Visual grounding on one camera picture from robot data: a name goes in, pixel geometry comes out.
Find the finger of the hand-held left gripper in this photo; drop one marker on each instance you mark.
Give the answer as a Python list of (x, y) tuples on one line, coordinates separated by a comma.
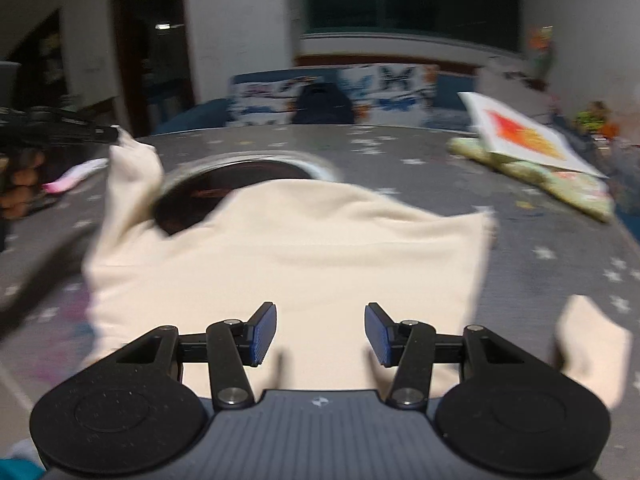
[(90, 133)]

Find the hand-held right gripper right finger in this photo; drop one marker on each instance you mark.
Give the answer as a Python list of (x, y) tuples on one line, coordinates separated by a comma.
[(378, 336)]

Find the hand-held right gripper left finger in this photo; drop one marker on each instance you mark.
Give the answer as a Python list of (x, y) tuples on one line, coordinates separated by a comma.
[(262, 336)]

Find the cream sweater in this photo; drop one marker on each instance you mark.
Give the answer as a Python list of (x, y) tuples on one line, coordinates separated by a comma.
[(300, 260)]

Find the person's left hand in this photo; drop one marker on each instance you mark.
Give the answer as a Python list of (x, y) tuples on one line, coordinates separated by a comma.
[(20, 182)]

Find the pink white cloth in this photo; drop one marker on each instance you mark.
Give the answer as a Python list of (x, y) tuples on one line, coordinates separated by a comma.
[(75, 176)]

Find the dark doorway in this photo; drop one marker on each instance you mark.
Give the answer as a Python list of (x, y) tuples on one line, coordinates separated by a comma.
[(150, 45)]

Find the dark garment with grey collar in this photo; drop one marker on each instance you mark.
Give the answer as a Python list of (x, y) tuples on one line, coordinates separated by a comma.
[(240, 180)]

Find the grey starry bedsheet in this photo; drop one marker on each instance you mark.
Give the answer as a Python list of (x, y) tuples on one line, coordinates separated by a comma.
[(400, 160)]

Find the black bag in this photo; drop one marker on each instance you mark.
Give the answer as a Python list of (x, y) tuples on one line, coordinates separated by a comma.
[(322, 105)]

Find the green floral quilt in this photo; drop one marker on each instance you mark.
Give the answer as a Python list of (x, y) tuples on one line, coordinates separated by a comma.
[(565, 187)]

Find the butterfly printed cushion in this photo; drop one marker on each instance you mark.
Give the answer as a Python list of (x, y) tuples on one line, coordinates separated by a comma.
[(390, 92)]

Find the white board with orange print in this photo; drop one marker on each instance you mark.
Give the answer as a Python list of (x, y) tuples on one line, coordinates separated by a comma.
[(525, 135)]

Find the teal cloth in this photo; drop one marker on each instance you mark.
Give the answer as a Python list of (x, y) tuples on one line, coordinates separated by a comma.
[(15, 466)]

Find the colourful toys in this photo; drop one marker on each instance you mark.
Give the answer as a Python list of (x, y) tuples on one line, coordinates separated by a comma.
[(595, 120)]

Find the dark window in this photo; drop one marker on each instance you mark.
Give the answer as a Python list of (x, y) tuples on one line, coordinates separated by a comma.
[(410, 0)]

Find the colourful wall poster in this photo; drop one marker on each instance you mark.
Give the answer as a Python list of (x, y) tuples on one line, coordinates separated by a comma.
[(542, 47)]

